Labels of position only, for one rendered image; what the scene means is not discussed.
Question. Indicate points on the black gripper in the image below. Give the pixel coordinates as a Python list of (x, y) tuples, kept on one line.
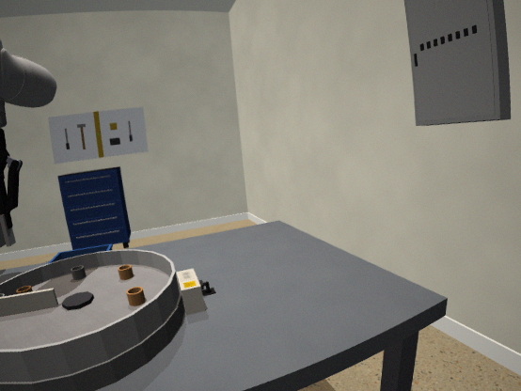
[(8, 201)]

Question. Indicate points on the bronze bushing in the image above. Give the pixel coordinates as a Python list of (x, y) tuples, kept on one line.
[(136, 296), (124, 273), (24, 289)]

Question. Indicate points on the blue open tray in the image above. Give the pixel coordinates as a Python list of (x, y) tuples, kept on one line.
[(78, 252)]

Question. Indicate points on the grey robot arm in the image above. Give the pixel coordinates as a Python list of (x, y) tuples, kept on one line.
[(23, 83)]

